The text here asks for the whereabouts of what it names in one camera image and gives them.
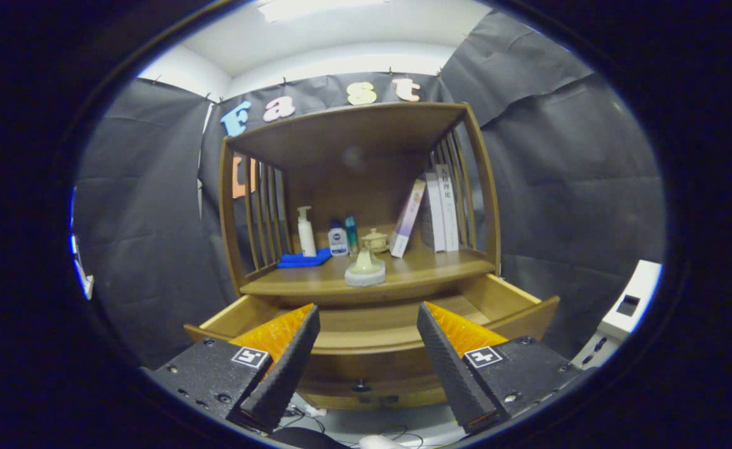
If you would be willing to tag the wooden cabinet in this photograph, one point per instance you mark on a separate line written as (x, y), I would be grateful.
(353, 187)

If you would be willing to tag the black backdrop cloth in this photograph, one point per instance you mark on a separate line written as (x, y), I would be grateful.
(559, 187)

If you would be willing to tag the wooden countertop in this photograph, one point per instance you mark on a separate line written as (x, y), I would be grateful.
(416, 268)

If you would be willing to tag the blue cloth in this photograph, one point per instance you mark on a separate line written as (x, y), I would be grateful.
(300, 260)

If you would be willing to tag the purple and white book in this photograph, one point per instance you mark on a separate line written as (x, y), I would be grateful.
(406, 218)

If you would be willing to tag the wooden drawer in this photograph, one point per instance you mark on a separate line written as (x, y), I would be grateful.
(366, 362)

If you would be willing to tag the white bottle with blue cap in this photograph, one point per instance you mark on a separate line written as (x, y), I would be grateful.
(338, 243)

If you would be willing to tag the white appliance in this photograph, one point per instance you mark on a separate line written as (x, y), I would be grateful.
(634, 293)

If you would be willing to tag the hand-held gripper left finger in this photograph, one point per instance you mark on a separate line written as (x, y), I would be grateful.
(279, 380)

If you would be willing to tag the slim teal bottle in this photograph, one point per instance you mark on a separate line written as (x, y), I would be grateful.
(351, 234)

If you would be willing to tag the white pump bottle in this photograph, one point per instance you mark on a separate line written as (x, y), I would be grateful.
(307, 237)

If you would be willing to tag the beige lidded teacup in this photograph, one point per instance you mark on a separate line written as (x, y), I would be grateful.
(375, 241)

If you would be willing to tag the white book with black lettering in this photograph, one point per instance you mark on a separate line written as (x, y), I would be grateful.
(448, 209)

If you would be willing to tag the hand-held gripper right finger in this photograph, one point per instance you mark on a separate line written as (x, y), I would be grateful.
(456, 374)

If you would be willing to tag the green soap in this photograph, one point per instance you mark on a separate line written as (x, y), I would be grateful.
(366, 267)

